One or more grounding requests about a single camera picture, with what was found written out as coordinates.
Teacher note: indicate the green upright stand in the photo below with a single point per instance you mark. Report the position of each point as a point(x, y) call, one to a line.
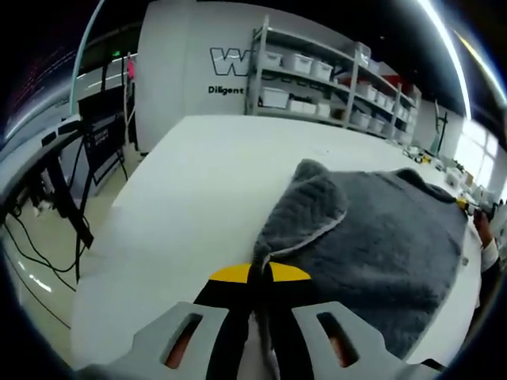
point(437, 130)

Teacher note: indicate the black equipment cabinet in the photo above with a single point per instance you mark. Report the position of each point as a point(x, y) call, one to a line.
point(105, 134)

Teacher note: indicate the ceiling light strip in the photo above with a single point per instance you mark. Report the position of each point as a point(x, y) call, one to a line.
point(451, 59)

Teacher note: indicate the green exit sign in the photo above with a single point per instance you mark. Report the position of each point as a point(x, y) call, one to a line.
point(117, 52)

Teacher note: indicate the grey plush towel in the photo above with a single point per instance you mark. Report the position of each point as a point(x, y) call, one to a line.
point(376, 237)

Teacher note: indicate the grey metal storage shelf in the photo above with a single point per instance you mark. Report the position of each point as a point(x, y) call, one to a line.
point(352, 91)

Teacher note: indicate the pink hanging tag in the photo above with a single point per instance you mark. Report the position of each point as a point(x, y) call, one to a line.
point(131, 69)

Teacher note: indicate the black desk frame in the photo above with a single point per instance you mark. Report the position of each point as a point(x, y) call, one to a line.
point(59, 190)

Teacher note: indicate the red blue banner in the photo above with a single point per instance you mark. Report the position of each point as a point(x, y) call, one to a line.
point(404, 85)

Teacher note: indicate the row of white storage bins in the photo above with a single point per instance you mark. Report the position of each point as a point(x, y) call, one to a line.
point(301, 63)

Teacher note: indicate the person's right hand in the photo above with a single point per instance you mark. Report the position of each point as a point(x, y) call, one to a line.
point(482, 231)

